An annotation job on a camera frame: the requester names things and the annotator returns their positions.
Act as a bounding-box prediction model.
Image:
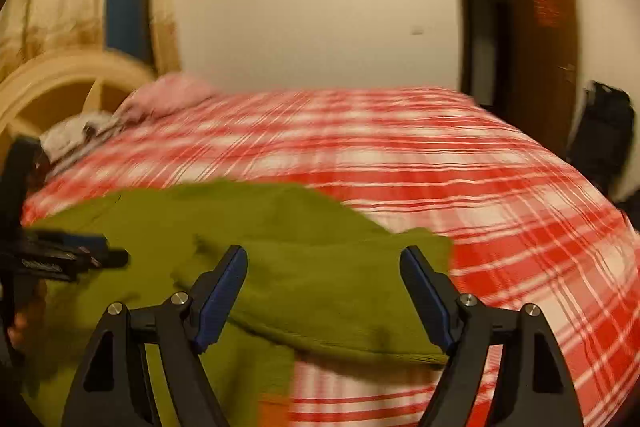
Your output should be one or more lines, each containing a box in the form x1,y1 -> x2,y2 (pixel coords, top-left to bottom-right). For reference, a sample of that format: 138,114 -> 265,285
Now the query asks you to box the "olive green sweater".
26,180 -> 451,426

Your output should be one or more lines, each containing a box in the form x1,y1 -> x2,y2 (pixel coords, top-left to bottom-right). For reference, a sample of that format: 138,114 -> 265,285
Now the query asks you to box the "white patterned pillow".
39,112 -> 120,164

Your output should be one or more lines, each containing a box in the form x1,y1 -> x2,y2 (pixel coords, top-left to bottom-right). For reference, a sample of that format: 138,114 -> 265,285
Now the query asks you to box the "red white plaid bedspread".
25,88 -> 639,426

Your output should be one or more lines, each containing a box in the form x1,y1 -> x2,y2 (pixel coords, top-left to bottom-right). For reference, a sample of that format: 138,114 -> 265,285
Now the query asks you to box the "beige wooden headboard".
1,49 -> 155,145

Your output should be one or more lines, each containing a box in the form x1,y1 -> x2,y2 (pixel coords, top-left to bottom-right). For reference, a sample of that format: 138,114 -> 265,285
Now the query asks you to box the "pink pillow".
114,72 -> 220,124

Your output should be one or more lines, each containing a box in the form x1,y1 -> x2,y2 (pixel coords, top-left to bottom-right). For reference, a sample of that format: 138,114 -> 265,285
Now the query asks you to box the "red door ornament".
532,0 -> 563,28

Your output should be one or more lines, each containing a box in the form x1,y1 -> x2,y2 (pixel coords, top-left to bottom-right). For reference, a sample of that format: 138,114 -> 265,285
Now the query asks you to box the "brown wooden door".
506,0 -> 578,158

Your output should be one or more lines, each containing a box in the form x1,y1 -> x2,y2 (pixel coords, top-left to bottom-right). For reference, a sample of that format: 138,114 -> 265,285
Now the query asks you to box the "black bag by wall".
567,81 -> 636,197

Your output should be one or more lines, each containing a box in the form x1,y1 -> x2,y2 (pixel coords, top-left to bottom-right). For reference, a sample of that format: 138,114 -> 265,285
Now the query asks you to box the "white wall switch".
410,26 -> 424,36

